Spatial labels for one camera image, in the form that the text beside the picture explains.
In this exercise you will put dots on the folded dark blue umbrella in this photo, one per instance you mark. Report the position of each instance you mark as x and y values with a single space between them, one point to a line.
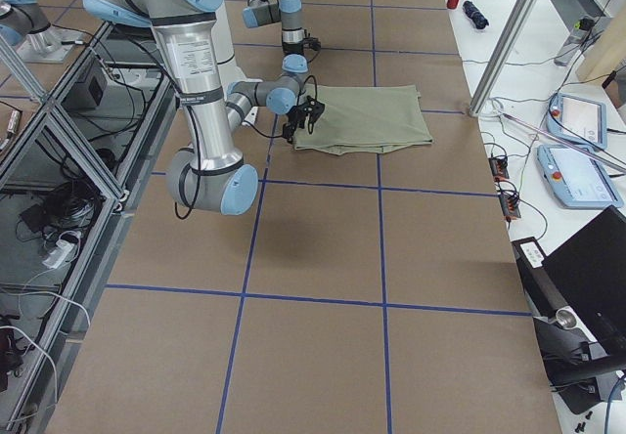
479 21

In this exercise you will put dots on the aluminium frame cabinet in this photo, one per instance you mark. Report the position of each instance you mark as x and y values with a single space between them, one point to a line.
75 170

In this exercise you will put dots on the long metal grabber stick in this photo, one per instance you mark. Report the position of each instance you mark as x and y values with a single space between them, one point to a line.
581 145

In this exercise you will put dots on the blue teach pendant far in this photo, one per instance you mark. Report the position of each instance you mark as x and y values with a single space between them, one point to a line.
577 120

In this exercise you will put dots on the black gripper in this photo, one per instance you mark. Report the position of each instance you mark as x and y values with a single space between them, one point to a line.
298 113
296 46

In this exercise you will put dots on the olive green long-sleeve shirt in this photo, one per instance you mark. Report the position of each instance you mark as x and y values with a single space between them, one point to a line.
366 119

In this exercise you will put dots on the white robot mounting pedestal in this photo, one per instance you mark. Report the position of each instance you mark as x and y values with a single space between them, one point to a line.
235 77

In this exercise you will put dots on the black laptop computer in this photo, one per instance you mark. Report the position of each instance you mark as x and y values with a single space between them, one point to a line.
589 272

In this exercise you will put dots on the aluminium frame post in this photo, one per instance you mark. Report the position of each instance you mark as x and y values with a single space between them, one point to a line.
512 30

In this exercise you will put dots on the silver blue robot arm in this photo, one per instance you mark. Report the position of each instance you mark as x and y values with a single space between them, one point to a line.
193 39
295 38

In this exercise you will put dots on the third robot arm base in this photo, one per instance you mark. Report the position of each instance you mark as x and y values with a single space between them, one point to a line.
25 27

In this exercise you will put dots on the white power strip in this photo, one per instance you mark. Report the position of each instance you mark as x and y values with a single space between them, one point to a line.
59 255

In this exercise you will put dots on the blue teach pendant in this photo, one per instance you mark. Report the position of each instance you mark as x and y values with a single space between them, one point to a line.
577 120
576 180

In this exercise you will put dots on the blue teach pendant near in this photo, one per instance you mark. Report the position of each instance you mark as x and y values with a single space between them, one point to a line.
576 180

